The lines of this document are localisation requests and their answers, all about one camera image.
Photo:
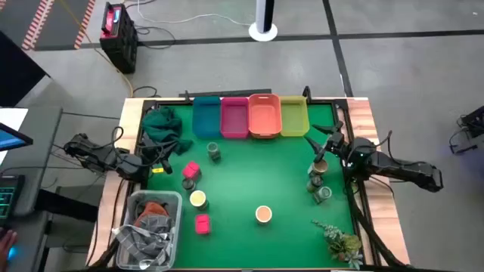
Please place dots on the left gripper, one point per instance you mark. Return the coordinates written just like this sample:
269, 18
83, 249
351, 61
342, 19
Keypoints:
153, 162

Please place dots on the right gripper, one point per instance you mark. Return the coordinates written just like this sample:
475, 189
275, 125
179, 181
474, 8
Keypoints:
334, 143

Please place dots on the tan-lid seasoning jar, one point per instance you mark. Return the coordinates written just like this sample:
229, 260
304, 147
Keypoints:
263, 214
197, 198
320, 166

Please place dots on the black-lid spice jar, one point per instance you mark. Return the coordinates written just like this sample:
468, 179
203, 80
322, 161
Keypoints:
314, 183
188, 184

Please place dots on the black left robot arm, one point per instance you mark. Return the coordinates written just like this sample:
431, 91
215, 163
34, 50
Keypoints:
98, 156

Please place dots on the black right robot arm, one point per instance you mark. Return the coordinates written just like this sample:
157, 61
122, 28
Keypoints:
397, 170

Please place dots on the yellow tag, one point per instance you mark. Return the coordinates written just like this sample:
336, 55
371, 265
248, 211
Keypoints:
157, 170

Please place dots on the dark green cloth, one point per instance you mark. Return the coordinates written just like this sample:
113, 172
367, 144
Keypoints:
162, 122

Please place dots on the yellow plastic bin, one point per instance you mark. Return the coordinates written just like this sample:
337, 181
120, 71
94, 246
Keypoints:
294, 119

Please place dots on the clear plastic tub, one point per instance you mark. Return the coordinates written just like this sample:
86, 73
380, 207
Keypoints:
175, 204

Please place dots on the blue plastic bin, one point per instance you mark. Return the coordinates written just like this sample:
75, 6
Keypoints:
206, 119

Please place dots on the orange cloth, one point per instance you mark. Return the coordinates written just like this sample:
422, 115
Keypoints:
153, 211

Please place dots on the orange plastic bin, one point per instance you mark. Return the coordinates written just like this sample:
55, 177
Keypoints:
264, 119

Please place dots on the pink plastic bin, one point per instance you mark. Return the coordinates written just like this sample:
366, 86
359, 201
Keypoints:
234, 121

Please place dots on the green table mat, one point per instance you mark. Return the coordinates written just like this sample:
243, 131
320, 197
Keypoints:
246, 170

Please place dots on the black flat bar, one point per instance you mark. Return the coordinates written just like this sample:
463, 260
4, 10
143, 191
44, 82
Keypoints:
227, 93

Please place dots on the grey plaid cloth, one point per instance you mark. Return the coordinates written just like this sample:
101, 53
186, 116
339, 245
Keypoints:
143, 242

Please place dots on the artificial succulent plant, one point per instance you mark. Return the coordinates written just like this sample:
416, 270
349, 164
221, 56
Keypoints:
342, 243

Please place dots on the white pole stand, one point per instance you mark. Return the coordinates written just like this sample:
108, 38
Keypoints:
263, 32

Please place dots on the black and red toolbox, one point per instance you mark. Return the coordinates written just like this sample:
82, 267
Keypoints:
119, 41

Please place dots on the grey desk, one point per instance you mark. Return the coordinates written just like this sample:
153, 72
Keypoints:
41, 151

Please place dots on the computer monitor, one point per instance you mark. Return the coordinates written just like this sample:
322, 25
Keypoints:
11, 139

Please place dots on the white paper sheet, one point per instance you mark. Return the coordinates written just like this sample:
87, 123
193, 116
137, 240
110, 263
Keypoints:
11, 115

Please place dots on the backlit keyboard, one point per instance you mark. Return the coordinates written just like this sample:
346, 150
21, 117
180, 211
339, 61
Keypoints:
9, 196

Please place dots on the black panel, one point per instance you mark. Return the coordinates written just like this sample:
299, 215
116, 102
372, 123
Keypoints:
15, 75

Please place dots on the glowing computer mouse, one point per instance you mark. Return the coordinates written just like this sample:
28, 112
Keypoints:
13, 253

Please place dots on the person's hand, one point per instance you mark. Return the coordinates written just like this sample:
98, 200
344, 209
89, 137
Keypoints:
5, 245

